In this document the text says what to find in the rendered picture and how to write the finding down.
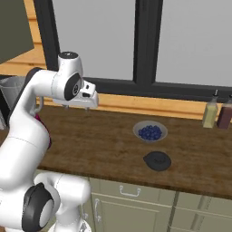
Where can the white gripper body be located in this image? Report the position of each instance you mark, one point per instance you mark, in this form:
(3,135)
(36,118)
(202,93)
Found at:
(86,102)

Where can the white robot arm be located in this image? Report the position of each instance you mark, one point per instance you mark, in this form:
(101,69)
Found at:
(27,145)

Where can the black blender lid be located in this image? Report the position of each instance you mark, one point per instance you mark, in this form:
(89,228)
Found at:
(157,161)

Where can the dark red appliance base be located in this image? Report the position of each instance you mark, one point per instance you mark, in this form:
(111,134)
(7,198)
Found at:
(46,133)

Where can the grey bowl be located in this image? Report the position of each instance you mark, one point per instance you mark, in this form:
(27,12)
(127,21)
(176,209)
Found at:
(139,125)

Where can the blueberries pile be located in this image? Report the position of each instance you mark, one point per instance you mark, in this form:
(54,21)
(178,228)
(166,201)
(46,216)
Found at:
(150,132)

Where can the olive drawer front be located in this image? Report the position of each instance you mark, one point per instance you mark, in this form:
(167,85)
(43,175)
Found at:
(208,205)
(151,193)

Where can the olive cupboard door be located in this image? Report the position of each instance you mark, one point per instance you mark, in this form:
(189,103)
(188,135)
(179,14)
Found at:
(202,222)
(130,217)

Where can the yellow oil bottle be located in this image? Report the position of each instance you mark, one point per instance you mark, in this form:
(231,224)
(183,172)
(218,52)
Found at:
(210,114)

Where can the dark brown sauce bottle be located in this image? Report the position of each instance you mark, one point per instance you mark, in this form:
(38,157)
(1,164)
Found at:
(225,116)

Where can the dark window frame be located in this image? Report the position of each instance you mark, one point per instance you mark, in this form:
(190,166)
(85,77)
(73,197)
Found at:
(145,45)

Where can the olive wall cupboard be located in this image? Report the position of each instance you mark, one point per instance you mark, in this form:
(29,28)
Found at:
(13,27)

